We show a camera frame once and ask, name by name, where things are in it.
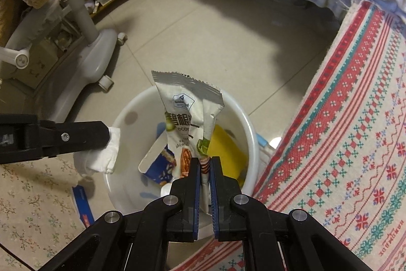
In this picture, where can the patterned woven blanket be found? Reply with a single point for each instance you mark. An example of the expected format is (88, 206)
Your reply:
(349, 131)

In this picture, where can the yellow sponge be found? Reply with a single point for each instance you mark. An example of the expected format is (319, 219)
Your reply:
(228, 150)

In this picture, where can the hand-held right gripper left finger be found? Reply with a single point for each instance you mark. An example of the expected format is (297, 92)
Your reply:
(196, 194)

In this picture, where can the white plastic bin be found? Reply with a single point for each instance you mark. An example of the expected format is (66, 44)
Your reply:
(234, 112)

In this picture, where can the white nut snack wrapper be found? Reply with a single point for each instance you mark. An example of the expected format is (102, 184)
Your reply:
(177, 106)

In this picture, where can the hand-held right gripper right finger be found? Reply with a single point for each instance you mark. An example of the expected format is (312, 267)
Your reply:
(214, 194)

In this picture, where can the blue paper strip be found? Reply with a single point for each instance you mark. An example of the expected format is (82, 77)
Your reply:
(84, 207)

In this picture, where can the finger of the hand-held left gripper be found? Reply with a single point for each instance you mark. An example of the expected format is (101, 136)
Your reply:
(82, 136)

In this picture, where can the grey wheeled chair stand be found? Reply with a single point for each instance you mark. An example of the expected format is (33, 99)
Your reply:
(95, 45)

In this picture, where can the white tissue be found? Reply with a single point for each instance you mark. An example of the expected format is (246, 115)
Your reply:
(104, 160)

